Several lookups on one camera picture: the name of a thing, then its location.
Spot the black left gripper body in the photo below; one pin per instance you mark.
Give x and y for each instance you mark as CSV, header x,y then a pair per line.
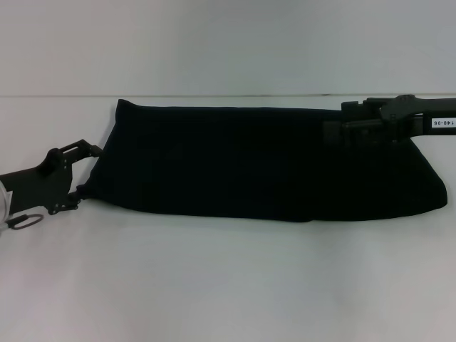
x,y
39,185

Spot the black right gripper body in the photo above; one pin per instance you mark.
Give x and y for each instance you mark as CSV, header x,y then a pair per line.
x,y
417,114

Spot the black shirt with white print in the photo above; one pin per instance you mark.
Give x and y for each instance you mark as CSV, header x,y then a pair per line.
x,y
249,160

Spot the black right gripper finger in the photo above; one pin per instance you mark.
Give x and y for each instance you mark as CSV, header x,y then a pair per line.
x,y
360,105
342,132

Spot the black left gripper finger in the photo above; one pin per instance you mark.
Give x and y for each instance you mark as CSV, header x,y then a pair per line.
x,y
80,195
89,149

